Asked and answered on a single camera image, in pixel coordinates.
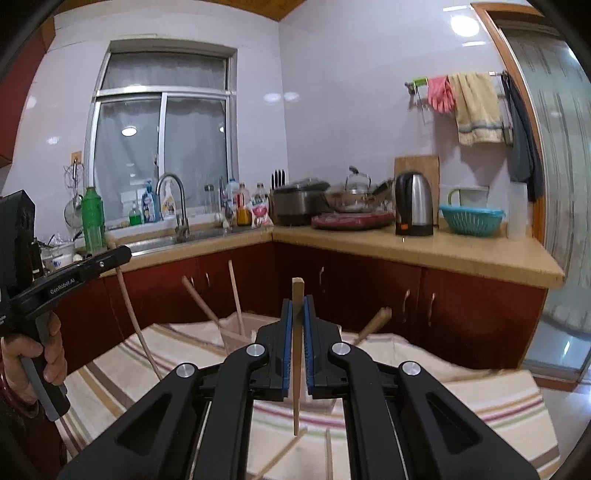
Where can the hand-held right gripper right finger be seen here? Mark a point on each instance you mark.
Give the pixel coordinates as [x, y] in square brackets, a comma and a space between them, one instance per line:
[308, 350]

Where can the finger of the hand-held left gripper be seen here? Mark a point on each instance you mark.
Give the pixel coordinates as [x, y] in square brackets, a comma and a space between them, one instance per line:
[69, 277]

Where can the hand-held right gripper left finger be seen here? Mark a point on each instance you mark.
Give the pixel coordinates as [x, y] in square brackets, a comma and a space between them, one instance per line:
[287, 350]

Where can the beige perforated utensil holder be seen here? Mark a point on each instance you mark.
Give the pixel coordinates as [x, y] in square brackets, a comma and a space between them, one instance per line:
[235, 344]

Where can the light wooden chopstick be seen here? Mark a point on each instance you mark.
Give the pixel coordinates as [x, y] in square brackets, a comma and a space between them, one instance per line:
[328, 457]
[281, 454]
[235, 295]
[201, 302]
[376, 321]
[134, 318]
[298, 286]

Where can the person's left forearm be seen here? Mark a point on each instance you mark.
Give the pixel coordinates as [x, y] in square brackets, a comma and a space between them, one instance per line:
[18, 438]

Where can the person's left hand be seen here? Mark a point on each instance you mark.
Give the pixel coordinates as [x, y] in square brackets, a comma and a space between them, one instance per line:
[56, 355]

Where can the white blue patterned bowl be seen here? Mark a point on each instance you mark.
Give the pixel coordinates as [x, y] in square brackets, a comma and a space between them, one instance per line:
[57, 258]

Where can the green thermos jug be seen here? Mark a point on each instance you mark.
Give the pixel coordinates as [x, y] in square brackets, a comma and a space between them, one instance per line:
[93, 221]

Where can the hanging metal strainer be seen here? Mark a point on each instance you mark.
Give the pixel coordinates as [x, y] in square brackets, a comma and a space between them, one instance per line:
[73, 214]

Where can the small green soap bottle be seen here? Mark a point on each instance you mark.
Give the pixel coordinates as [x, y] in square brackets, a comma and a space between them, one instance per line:
[135, 217]

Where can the stainless steel sink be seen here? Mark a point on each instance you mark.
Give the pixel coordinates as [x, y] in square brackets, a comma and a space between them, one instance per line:
[152, 242]

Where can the blue dish soap bottle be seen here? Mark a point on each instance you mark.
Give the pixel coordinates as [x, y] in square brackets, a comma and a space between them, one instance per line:
[148, 205]

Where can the white spray cleaner bottle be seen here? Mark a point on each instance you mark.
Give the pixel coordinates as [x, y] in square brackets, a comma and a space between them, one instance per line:
[168, 203]

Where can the steel gooseneck faucet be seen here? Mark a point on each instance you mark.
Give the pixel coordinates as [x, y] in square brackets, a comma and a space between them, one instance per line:
[184, 207]

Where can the red induction cooker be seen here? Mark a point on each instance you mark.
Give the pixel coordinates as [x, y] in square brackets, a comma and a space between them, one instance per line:
[351, 220]

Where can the pink white snack bag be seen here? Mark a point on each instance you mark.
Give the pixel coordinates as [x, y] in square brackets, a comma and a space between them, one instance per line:
[262, 216]

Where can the orange oil bottle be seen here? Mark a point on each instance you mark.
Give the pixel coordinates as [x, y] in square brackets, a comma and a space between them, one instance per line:
[243, 212]

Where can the dark rice cooker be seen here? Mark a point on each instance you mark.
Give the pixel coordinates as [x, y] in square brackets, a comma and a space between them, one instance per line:
[298, 203]

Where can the clear labelled bottle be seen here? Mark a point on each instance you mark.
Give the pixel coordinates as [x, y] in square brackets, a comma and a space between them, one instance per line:
[261, 196]

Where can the clear glass jar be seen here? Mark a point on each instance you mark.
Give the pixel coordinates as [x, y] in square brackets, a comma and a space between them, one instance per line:
[210, 198]

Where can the steel wok with lid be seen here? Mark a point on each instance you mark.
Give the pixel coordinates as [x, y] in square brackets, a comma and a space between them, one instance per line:
[355, 194]

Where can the red wooden kitchen cabinet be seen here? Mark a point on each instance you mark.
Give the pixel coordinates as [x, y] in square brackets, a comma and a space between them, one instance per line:
[471, 318]

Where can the striped tablecloth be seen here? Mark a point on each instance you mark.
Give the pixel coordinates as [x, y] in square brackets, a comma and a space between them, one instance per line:
[461, 415]

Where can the knife block with knives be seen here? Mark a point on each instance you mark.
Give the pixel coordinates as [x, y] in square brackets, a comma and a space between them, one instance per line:
[278, 180]

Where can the steel electric kettle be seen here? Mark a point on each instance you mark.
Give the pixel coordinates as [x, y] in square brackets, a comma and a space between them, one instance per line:
[413, 203]

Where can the sliding kitchen window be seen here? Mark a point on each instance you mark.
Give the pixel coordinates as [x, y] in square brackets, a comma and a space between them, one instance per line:
[194, 138]

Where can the teal plastic colander basket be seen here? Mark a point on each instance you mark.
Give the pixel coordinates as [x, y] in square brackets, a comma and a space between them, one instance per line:
[471, 221]

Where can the wooden cutting board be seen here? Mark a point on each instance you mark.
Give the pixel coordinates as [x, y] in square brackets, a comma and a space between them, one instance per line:
[415, 164]

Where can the green white pitcher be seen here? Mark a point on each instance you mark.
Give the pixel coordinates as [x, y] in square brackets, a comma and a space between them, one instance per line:
[471, 196]

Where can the white plastic container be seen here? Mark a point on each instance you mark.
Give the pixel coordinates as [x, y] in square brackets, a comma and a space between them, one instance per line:
[517, 212]

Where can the pink rubber gloves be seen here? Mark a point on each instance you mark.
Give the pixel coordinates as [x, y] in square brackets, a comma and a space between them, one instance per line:
[441, 94]

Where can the yellow hand towel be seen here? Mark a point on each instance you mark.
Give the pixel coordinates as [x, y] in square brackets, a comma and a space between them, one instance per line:
[478, 110]

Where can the grey hanging cloth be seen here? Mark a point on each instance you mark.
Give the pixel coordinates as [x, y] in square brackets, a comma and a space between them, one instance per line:
[521, 147]

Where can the wood framed glass door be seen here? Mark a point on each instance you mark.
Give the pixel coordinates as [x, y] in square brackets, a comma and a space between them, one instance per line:
[563, 184]

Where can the red wall cabinet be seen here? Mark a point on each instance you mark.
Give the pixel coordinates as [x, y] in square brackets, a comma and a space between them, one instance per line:
[18, 101]

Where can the wall towel rack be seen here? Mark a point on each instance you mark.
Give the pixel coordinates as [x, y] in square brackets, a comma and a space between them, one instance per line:
[418, 85]

